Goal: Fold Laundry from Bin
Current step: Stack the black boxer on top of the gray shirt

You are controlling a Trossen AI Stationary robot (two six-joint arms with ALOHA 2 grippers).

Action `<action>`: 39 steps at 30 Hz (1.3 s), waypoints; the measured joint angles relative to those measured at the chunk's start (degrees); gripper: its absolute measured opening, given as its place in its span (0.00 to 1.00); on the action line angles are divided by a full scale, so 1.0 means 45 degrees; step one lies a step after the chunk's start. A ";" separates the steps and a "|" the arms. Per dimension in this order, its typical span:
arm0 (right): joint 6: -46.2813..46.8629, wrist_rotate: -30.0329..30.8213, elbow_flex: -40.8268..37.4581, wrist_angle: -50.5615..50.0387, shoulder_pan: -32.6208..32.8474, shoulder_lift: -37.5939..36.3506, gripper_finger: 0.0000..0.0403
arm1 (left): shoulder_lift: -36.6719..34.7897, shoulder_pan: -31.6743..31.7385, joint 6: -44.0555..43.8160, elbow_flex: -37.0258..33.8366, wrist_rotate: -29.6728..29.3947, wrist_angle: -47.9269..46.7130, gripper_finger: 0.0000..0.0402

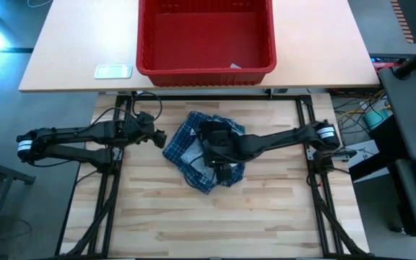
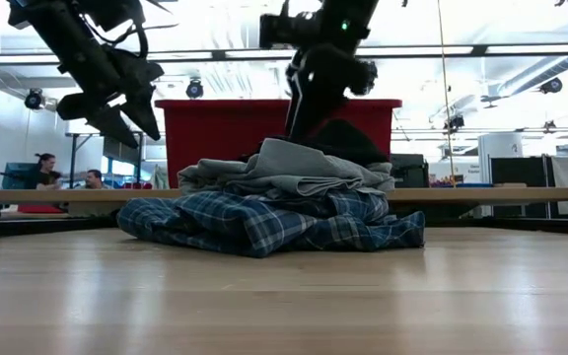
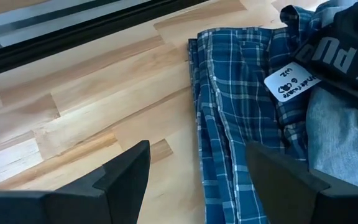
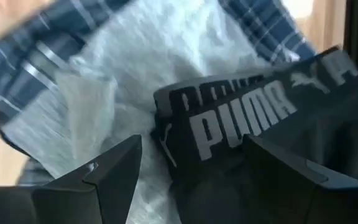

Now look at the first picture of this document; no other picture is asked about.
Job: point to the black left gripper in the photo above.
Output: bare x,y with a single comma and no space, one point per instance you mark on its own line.
144,130

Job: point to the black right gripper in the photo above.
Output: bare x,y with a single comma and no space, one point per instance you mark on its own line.
226,150

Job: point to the blue plaid button shirt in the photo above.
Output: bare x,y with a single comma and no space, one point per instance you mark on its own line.
179,146

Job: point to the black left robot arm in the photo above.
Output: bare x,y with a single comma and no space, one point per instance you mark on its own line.
78,137

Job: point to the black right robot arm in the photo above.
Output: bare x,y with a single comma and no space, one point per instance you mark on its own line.
287,139

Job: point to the red plastic laundry bin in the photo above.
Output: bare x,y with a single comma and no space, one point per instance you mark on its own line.
146,36

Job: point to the white rectangular pad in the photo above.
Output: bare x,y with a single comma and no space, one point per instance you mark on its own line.
113,71

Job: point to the small white tag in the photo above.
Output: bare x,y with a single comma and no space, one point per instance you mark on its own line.
235,66

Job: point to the light wood side table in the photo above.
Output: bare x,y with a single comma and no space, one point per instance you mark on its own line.
320,43

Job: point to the red electronic device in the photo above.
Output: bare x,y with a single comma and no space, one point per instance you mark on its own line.
385,65

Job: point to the black operator desk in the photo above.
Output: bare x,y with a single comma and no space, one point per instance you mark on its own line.
410,108

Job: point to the black aluminium table frame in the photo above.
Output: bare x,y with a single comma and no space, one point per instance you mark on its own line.
320,209

